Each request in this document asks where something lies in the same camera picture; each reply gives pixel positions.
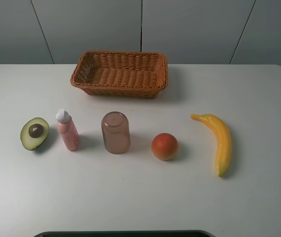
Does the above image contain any brown wicker basket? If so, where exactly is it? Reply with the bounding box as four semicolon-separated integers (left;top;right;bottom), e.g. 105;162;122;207
70;51;168;98

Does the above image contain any halved avocado with pit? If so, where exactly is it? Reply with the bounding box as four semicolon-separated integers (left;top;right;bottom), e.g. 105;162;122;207
20;117;49;151

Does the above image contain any yellow plastic banana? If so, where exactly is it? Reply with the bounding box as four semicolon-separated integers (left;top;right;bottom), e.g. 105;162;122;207
190;114;232;177

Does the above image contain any pink bottle with white cap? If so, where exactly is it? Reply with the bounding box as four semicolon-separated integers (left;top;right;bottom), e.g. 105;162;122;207
56;109;79;151

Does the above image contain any red orange tomato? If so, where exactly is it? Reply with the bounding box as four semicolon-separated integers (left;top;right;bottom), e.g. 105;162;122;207
151;133;178;161

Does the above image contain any black tray edge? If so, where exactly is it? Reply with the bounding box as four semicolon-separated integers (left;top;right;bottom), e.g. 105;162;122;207
36;230;213;237

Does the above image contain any translucent brown plastic cup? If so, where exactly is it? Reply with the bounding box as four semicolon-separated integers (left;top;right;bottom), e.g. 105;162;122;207
101;111;131;154

